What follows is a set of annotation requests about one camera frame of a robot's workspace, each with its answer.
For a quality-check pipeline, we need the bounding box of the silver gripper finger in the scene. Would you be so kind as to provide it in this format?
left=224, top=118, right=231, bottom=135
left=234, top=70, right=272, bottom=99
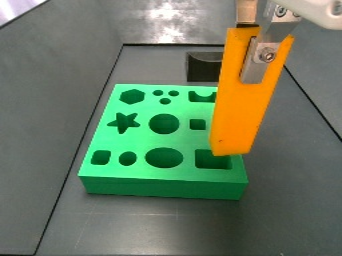
left=235, top=0, right=258, bottom=27
left=240, top=0, right=300, bottom=84

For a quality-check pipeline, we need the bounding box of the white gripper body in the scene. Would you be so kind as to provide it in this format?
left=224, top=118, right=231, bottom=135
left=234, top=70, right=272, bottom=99
left=272, top=0, right=342, bottom=30

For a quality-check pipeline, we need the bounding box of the yellow rectangular block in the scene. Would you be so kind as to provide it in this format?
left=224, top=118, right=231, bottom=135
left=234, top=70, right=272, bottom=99
left=210, top=27, right=294, bottom=156

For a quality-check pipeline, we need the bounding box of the black curved fixture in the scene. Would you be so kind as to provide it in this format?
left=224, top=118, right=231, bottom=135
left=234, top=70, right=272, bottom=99
left=186, top=52, right=223, bottom=82

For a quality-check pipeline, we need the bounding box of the green foam shape board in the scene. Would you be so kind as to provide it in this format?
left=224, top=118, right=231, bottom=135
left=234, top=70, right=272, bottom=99
left=77, top=84, right=248, bottom=200

